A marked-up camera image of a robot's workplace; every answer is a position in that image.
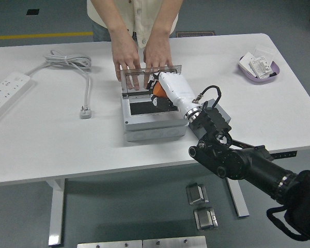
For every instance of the grey metal plate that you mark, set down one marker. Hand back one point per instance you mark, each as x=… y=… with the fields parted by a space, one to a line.
x=108 y=244

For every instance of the transparent hinged box lid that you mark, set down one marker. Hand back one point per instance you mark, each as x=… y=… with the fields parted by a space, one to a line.
x=124 y=82

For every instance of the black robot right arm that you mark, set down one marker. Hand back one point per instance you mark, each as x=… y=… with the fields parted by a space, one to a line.
x=258 y=162

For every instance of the person's right forearm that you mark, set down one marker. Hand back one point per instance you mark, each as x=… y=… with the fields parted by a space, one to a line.
x=111 y=20

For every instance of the grey cube holder block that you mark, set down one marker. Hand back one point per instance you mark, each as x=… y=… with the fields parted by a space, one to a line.
x=195 y=129

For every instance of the white power strip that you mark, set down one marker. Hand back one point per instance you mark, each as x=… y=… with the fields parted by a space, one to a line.
x=5 y=90

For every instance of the person's torso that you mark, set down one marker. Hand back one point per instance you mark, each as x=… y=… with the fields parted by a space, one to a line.
x=138 y=15

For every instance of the dark floor sign plate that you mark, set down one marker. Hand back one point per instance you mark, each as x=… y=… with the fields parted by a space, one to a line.
x=195 y=34

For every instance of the clear plastic bag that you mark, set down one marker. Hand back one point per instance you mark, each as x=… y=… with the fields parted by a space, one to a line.
x=263 y=51

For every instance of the small black item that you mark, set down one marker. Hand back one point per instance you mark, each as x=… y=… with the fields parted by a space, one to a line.
x=273 y=74

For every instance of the person's left hand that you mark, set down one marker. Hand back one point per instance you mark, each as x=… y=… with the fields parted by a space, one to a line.
x=157 y=55

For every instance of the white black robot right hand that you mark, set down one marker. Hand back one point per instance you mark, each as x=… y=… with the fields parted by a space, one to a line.
x=179 y=89

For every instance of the plain white card box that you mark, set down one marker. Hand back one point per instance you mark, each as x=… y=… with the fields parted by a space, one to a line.
x=245 y=62

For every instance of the purple plastic tray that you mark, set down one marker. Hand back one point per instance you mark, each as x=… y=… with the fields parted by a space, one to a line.
x=258 y=80

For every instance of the orange cylindrical battery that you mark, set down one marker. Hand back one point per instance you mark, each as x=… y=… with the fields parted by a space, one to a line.
x=158 y=90

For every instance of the person's right hand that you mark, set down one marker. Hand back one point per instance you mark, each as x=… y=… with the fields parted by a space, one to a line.
x=126 y=56

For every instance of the black square floor hatch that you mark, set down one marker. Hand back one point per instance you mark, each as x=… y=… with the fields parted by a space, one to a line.
x=32 y=12

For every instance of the white table leg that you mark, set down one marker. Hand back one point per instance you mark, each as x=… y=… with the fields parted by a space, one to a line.
x=241 y=204
x=56 y=206

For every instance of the black table control strip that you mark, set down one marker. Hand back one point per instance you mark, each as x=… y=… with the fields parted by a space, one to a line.
x=286 y=154

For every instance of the metal floor socket box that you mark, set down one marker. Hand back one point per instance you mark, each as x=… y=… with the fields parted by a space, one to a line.
x=195 y=193
x=205 y=219

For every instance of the person's left forearm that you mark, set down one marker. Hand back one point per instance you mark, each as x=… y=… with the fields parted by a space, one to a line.
x=164 y=23

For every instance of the grey plastic enclosure box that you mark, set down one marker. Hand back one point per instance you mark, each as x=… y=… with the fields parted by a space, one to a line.
x=155 y=121

